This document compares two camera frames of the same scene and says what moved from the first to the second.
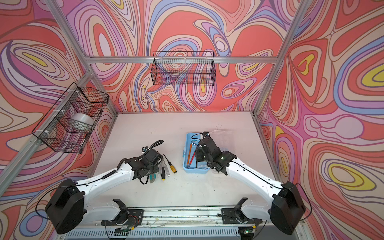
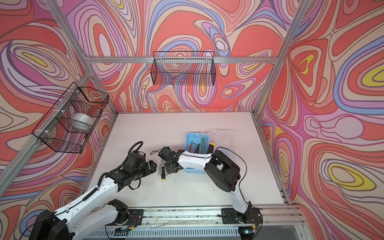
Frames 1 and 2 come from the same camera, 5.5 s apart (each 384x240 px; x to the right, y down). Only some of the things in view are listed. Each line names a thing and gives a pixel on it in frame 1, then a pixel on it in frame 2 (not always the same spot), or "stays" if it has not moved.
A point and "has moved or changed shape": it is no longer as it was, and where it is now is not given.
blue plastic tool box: x=190 y=164 stays
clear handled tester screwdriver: x=166 y=170 stays
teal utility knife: x=152 y=178 has moved or changed shape
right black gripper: x=199 y=151 to x=169 y=170
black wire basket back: x=183 y=68 stays
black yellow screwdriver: x=163 y=169 stays
